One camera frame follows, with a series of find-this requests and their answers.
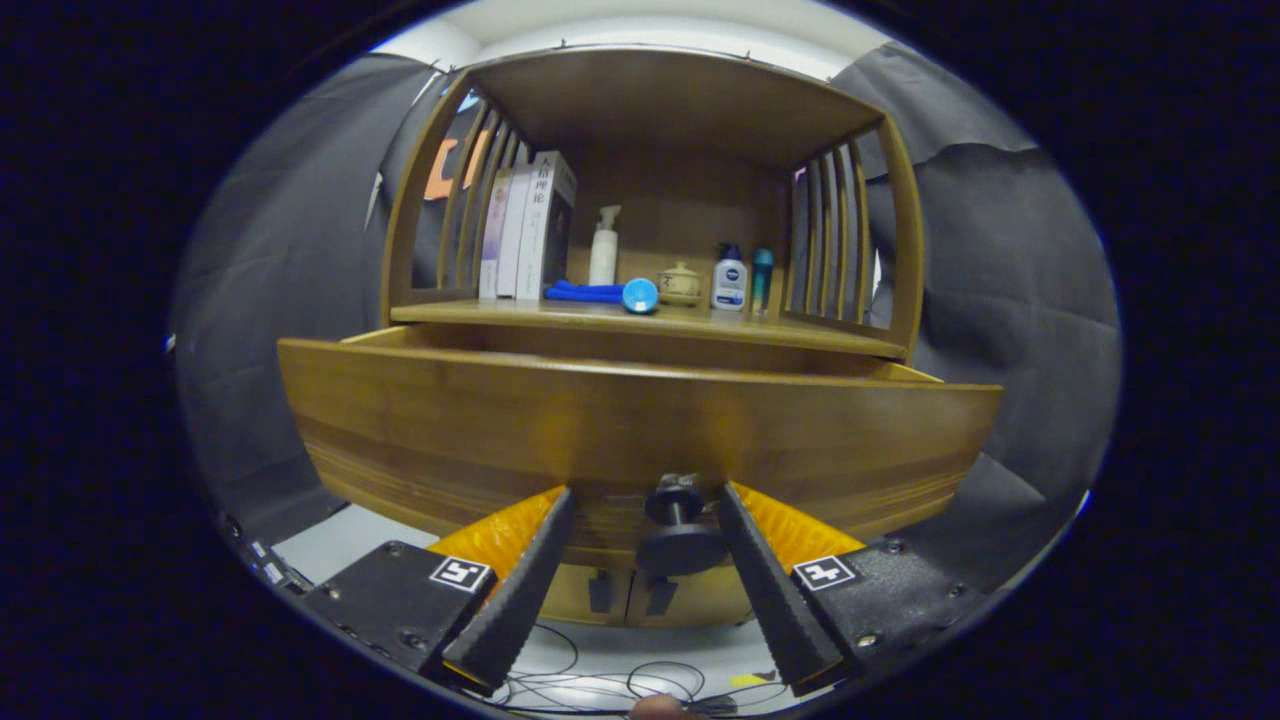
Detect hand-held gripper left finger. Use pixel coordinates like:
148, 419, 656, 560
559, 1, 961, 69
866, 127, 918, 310
300, 485, 578, 698

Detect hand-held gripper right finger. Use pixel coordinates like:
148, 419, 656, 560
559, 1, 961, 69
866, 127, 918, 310
716, 480, 986, 698

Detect wooden drawer with black knob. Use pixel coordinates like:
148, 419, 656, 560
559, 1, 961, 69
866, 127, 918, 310
277, 325, 1004, 581

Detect wooden cabinet door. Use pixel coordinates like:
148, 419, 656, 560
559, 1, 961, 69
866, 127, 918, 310
540, 565, 641, 628
625, 565, 756, 629

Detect wooden countertop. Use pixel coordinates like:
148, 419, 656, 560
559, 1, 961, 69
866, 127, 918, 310
390, 298, 909, 359

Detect wooden cabinet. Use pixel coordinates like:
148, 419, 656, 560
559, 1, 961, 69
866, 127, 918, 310
380, 45, 926, 631

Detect black power strip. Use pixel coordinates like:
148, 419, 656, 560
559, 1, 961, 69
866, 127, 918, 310
218, 512, 306, 596

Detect blue folded cloth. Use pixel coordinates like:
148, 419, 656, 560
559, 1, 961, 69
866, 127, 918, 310
544, 279, 629, 304

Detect white lotion bottle blue cap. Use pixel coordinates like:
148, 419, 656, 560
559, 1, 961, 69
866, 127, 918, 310
711, 243, 750, 312

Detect beige lidded teacup with saucer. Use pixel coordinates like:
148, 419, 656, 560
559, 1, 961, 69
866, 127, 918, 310
657, 261, 704, 308

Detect white pump bottle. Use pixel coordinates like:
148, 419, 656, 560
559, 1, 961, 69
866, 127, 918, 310
588, 205, 622, 287

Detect pale purple book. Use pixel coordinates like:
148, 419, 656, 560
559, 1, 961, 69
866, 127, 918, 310
479, 170, 513, 301

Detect thin white book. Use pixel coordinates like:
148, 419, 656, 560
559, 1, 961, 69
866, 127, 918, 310
497, 165, 533, 301

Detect large white book dark cover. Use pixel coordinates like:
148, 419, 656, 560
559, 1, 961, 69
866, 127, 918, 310
515, 150, 578, 303

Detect black floor cables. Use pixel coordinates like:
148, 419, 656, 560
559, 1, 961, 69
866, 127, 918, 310
495, 622, 791, 716

